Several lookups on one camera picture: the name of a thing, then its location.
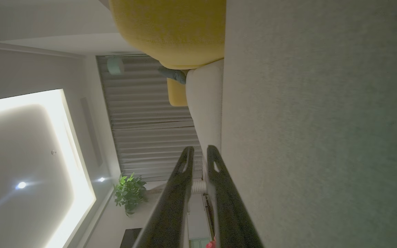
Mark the grey cabinet with teal drawers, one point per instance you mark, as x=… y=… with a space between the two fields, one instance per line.
x=198 y=220

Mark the black flat panel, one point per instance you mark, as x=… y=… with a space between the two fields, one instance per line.
x=129 y=239

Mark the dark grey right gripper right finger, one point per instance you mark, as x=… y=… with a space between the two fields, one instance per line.
x=229 y=213

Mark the white ribbed cylinder bin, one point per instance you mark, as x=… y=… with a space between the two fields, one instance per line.
x=198 y=187

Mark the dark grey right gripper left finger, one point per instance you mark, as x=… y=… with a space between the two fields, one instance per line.
x=171 y=206

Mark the grey pleated curtain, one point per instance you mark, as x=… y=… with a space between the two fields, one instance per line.
x=143 y=131

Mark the green potted plant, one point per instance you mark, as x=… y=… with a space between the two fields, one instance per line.
x=129 y=193

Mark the red mesh shorts white stripes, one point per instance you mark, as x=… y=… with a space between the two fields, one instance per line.
x=211 y=245

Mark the teal pillow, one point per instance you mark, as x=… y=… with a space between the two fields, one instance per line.
x=176 y=75

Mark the small yellow cushion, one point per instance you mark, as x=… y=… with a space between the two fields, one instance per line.
x=177 y=94

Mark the grey fabric sofa seat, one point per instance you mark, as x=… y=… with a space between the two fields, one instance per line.
x=322 y=120

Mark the light grey rounded sofa cushion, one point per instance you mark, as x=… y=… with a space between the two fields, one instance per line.
x=205 y=103

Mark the large yellow sofa cushion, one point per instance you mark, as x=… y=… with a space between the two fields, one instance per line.
x=171 y=27

